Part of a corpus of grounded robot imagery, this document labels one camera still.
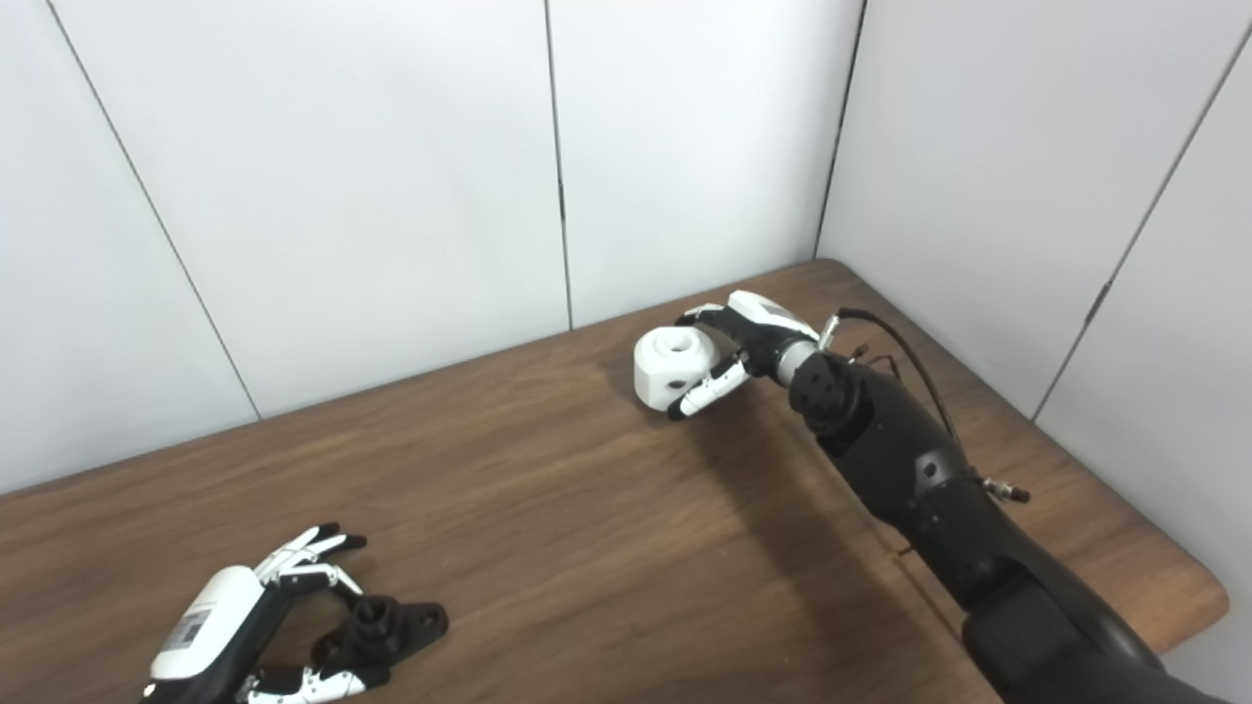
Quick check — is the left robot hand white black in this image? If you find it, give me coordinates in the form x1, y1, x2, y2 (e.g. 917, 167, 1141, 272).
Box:
140, 523, 392, 704

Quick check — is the black flanged holder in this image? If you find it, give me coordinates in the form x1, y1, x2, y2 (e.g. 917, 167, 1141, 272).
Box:
311, 596, 450, 685

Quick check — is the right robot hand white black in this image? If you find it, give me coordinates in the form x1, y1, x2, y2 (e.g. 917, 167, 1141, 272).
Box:
667, 290, 823, 421

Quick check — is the round white piece with holes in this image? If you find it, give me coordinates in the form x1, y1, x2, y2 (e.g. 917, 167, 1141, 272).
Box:
634, 327, 730, 412

